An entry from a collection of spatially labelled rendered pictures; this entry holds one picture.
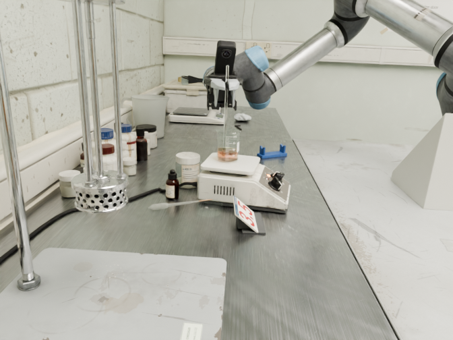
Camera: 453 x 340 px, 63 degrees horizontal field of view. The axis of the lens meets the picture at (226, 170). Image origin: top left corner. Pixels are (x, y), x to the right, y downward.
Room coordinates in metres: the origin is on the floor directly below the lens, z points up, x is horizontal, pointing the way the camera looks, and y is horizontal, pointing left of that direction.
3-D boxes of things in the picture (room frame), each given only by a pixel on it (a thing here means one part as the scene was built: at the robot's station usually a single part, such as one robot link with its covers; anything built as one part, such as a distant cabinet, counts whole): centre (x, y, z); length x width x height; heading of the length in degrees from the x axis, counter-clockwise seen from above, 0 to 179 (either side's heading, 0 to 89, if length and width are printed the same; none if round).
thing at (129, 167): (0.93, 0.26, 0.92); 0.04 x 0.04 x 0.04
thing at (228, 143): (0.81, 0.00, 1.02); 0.06 x 0.05 x 0.08; 100
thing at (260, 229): (0.67, -0.05, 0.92); 0.09 x 0.06 x 0.04; 2
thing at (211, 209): (0.71, 0.03, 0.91); 0.06 x 0.06 x 0.02
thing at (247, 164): (0.81, -0.01, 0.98); 0.12 x 0.12 x 0.01; 79
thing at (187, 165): (0.87, 0.10, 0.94); 0.06 x 0.06 x 0.08
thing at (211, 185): (0.80, -0.04, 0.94); 0.22 x 0.13 x 0.08; 79
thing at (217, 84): (0.84, 0.03, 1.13); 0.09 x 0.03 x 0.06; 5
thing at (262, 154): (1.17, -0.15, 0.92); 0.10 x 0.03 x 0.04; 118
